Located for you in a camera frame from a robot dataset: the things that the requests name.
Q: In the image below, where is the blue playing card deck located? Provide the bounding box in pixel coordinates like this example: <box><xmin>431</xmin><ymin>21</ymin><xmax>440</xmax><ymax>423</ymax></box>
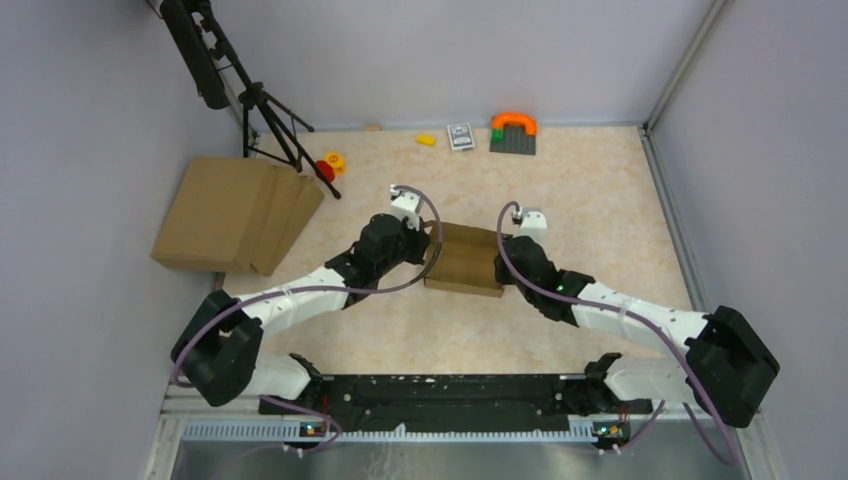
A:
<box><xmin>446</xmin><ymin>123</ymin><xmax>475</xmax><ymax>152</ymax></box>

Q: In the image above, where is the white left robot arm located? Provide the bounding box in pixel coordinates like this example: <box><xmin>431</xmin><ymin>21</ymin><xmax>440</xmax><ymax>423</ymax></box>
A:
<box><xmin>170</xmin><ymin>214</ymin><xmax>430</xmax><ymax>414</ymax></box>

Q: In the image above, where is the orange arch toy piece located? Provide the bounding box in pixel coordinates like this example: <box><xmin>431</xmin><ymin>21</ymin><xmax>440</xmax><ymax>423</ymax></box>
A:
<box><xmin>491</xmin><ymin>112</ymin><xmax>538</xmax><ymax>136</ymax></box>

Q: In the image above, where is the grey building baseplate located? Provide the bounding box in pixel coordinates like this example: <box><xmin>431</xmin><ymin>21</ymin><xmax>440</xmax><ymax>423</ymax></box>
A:
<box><xmin>489</xmin><ymin>126</ymin><xmax>536</xmax><ymax>156</ymax></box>

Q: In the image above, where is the aluminium frame rail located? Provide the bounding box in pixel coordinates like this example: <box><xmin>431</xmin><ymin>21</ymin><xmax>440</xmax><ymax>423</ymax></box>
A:
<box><xmin>142</xmin><ymin>271</ymin><xmax>776</xmax><ymax>480</ymax></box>

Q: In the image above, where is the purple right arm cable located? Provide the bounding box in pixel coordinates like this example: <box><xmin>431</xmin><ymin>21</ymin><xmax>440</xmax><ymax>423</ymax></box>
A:
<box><xmin>495</xmin><ymin>200</ymin><xmax>740</xmax><ymax>468</ymax></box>

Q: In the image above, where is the brown cardboard box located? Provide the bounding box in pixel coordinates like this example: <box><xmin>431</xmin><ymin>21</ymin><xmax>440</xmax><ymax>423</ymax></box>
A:
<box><xmin>424</xmin><ymin>220</ymin><xmax>504</xmax><ymax>298</ymax></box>

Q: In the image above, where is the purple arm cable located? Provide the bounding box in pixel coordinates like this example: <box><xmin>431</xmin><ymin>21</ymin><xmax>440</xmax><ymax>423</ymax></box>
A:
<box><xmin>495</xmin><ymin>200</ymin><xmax>740</xmax><ymax>468</ymax></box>
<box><xmin>169</xmin><ymin>184</ymin><xmax>445</xmax><ymax>458</ymax></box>

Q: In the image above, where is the red round toy disc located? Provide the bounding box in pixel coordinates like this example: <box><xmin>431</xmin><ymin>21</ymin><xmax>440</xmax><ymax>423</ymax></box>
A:
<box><xmin>316</xmin><ymin>160</ymin><xmax>336</xmax><ymax>182</ymax></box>

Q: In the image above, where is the yellow toy block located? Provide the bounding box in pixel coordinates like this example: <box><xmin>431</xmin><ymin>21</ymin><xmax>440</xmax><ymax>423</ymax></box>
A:
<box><xmin>416</xmin><ymin>135</ymin><xmax>436</xmax><ymax>147</ymax></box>

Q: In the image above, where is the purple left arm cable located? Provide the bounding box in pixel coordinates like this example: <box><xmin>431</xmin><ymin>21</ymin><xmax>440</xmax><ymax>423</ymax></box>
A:
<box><xmin>169</xmin><ymin>184</ymin><xmax>445</xmax><ymax>458</ymax></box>

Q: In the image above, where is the stack of folded cardboard boxes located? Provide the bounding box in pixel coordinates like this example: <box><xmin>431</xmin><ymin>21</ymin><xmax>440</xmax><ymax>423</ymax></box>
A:
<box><xmin>151</xmin><ymin>157</ymin><xmax>324</xmax><ymax>276</ymax></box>

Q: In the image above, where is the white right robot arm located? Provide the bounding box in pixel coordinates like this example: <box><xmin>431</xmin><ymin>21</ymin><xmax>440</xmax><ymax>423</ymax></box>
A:
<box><xmin>494</xmin><ymin>235</ymin><xmax>780</xmax><ymax>428</ymax></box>

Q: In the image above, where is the black camera tripod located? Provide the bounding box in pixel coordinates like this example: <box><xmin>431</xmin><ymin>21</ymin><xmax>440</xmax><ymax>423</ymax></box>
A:
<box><xmin>147</xmin><ymin>0</ymin><xmax>342</xmax><ymax>200</ymax></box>

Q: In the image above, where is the yellow round toy disc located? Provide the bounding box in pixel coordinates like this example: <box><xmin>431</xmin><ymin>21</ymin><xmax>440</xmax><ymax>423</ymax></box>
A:
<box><xmin>324</xmin><ymin>151</ymin><xmax>347</xmax><ymax>175</ymax></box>

